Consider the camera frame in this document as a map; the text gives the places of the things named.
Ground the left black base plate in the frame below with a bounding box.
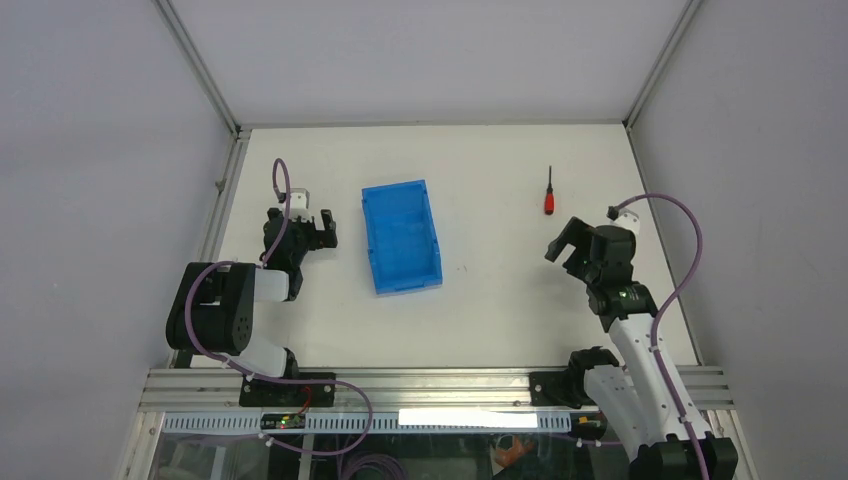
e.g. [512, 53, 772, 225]
[238, 372, 336, 410]

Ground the red black screwdriver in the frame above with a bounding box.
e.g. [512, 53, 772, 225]
[543, 166, 555, 216]

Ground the white slotted cable duct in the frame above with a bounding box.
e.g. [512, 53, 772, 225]
[163, 408, 571, 436]

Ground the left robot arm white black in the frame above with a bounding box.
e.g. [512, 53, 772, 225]
[165, 207, 338, 406]

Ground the right aluminium frame post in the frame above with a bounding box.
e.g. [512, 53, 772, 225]
[623, 0, 703, 133]

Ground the aluminium frame post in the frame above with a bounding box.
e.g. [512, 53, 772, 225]
[152, 0, 241, 136]
[623, 0, 703, 133]

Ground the left aluminium frame post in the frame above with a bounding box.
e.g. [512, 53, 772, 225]
[152, 0, 241, 136]

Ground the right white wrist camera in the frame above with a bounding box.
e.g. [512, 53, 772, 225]
[607, 206, 641, 236]

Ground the purple cable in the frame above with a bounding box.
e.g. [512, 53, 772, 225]
[183, 158, 374, 458]
[608, 193, 711, 480]

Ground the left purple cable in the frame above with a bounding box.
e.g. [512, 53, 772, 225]
[183, 158, 374, 458]

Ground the blue plastic bin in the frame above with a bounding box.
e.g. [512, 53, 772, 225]
[361, 180, 443, 295]

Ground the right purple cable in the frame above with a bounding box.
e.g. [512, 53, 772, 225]
[608, 193, 711, 480]

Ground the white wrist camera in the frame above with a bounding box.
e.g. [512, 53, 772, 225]
[278, 188, 313, 222]
[607, 206, 641, 236]

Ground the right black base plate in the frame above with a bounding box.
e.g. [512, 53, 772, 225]
[528, 370, 593, 409]

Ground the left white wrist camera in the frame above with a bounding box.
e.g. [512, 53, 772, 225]
[278, 188, 313, 222]

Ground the aluminium front rail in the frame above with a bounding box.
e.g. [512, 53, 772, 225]
[137, 366, 735, 414]

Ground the orange object below table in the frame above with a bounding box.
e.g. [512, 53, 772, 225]
[492, 434, 536, 469]

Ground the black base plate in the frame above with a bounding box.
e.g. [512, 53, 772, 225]
[238, 372, 336, 410]
[528, 370, 593, 409]

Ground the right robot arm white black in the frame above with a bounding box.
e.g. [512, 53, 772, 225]
[545, 217, 739, 479]

